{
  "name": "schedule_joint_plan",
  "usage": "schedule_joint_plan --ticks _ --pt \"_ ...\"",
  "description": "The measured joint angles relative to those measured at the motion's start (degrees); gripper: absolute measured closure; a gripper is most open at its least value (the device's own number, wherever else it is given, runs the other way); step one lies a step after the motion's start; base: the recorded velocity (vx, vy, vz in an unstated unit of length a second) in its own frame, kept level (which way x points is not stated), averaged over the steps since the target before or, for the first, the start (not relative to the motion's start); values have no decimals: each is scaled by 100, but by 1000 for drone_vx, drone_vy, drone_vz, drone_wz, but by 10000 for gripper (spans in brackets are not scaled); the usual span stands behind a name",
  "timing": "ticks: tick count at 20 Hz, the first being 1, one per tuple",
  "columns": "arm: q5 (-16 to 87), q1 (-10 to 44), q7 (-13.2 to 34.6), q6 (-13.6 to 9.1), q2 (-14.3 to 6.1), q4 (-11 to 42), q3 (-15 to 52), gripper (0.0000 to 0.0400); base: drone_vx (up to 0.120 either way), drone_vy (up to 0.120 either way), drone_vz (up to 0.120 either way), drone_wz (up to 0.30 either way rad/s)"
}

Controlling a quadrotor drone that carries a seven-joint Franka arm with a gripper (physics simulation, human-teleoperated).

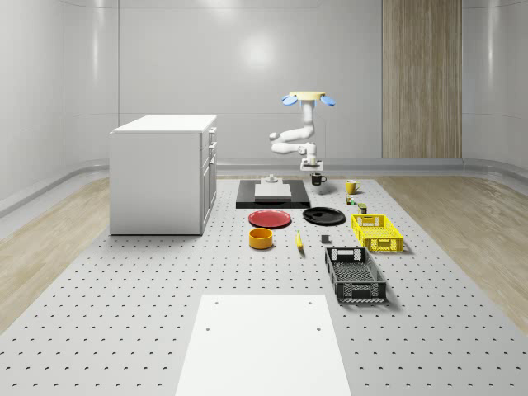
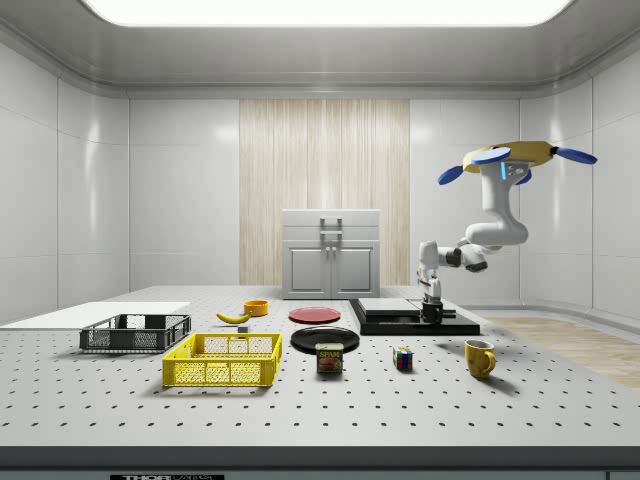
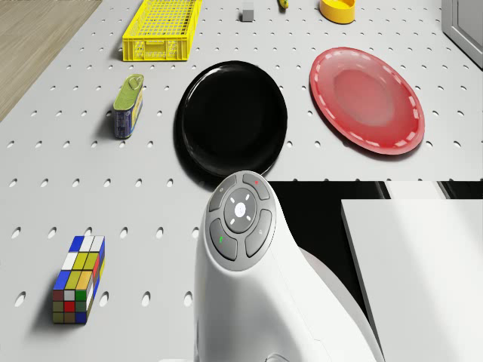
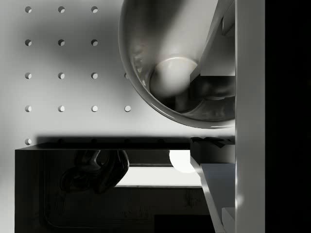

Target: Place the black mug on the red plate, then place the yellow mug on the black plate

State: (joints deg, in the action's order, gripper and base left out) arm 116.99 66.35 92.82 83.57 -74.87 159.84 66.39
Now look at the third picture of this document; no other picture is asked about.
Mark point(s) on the banana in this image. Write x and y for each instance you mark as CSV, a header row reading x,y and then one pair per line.
x,y
282,4

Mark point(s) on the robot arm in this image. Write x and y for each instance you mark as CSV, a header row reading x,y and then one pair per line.
x,y
249,301

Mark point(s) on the flat-sided can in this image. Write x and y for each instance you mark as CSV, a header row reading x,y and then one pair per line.
x,y
127,109

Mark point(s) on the yellow basket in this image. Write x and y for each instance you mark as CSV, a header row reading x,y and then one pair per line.
x,y
162,51

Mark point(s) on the white cabinet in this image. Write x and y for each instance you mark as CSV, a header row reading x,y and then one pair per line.
x,y
466,26

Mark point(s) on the black stove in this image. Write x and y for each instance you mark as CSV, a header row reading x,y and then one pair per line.
x,y
415,271

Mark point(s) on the yellow bowl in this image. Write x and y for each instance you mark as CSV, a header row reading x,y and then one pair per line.
x,y
337,14

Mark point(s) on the red plate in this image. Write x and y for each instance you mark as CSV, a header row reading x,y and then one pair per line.
x,y
366,102

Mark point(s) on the grey cube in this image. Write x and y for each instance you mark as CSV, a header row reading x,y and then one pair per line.
x,y
247,14

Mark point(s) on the puzzle cube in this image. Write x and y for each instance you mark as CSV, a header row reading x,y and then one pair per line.
x,y
77,283

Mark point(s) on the black plate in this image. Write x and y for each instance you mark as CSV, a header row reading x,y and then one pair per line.
x,y
232,118

